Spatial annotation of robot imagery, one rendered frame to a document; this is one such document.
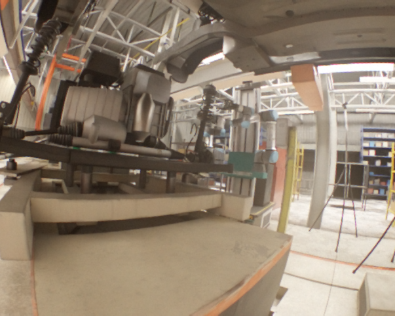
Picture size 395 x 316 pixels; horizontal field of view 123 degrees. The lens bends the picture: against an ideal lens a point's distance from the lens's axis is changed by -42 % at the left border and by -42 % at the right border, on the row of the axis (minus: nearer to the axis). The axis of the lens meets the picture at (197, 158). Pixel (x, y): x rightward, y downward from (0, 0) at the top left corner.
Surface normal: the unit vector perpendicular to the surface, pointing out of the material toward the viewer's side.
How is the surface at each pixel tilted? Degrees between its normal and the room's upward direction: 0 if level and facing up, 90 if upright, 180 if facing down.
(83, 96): 90
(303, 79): 90
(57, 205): 90
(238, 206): 90
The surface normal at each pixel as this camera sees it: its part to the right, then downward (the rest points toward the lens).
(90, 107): 0.52, 0.03
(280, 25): -0.70, 0.03
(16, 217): 0.71, 0.05
